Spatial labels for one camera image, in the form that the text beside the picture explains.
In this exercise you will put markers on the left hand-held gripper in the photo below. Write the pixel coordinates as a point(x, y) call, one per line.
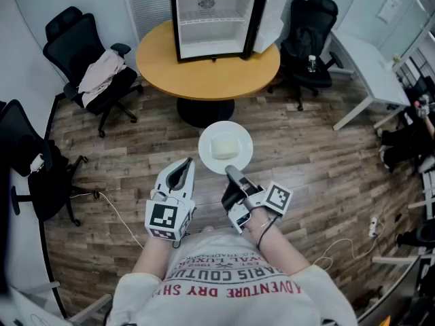
point(164, 216)

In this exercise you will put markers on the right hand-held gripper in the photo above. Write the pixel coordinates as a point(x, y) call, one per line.
point(277, 199)

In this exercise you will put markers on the white food block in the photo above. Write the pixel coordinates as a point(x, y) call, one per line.
point(224, 148)

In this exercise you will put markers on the white round plate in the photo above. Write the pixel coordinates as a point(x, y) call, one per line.
point(208, 155)

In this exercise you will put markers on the black mini fridge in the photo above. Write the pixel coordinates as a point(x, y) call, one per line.
point(249, 19)

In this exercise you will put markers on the person's left forearm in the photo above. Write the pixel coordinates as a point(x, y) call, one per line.
point(149, 255)

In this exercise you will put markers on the person's right forearm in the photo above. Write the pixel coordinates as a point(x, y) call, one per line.
point(275, 246)

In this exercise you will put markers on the white printed shirt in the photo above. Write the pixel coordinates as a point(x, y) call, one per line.
point(231, 290)

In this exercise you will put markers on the round wooden table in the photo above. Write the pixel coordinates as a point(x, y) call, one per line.
point(210, 78)

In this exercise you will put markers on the pink cloth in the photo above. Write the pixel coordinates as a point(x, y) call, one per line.
point(102, 75)

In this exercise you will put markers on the clear water bottle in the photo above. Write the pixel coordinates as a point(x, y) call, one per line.
point(311, 64)

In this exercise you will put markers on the white power strip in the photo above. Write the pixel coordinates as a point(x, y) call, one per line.
point(373, 227)

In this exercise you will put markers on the black office chair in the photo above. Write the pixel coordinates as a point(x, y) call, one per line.
point(306, 15)
point(68, 46)
point(20, 138)

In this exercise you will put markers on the white desk with black edge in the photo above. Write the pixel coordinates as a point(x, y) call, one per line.
point(23, 250)

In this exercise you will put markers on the white window blinds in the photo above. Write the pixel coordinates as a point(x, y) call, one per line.
point(149, 5)

